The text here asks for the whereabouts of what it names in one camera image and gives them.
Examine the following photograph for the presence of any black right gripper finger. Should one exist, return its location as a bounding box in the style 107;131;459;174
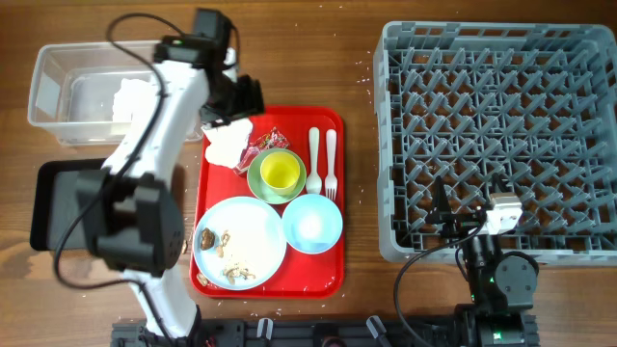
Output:
490;173;512;195
425;176;453;225

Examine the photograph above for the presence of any white paper napkin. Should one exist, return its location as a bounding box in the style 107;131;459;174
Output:
201;119;254;169
112;78;157;122

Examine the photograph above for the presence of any red candy wrapper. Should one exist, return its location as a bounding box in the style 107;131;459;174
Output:
233;127;290;175

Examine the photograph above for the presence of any green plastic saucer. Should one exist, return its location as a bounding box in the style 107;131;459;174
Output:
247;148;307;204

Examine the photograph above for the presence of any yellow plastic cup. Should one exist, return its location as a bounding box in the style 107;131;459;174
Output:
260;151;301;196

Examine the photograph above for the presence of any white plastic fork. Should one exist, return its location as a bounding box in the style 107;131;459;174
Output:
325;129;337;200

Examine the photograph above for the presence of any white plastic spoon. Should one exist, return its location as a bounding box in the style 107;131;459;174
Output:
306;127;322;194

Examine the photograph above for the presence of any light blue bowl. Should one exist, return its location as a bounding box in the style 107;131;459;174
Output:
282;194;343;254

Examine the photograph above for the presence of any brown food scrap chunk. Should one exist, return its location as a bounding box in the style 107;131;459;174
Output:
200;227;216;251

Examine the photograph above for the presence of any light blue dinner plate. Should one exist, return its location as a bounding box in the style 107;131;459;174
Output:
192;197;287;291

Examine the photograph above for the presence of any pile of rice grains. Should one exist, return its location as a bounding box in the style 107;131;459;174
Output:
226;226;271;276

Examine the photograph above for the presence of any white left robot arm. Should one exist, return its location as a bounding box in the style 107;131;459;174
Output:
70;9;264;346

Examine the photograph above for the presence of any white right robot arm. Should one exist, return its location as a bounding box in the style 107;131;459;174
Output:
427;174;540;346

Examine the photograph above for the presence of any grey plastic dishwasher rack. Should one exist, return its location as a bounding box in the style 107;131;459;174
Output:
373;21;616;266

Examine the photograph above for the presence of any clear plastic waste bin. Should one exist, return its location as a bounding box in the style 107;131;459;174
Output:
27;40;209;147

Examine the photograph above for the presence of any black flat waste tray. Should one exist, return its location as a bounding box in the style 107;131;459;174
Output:
30;158;105;252

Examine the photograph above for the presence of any red plastic serving tray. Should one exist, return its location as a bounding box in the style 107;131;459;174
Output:
189;106;345;299

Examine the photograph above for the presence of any nut piece on tray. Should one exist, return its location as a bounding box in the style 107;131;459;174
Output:
197;273;209;286

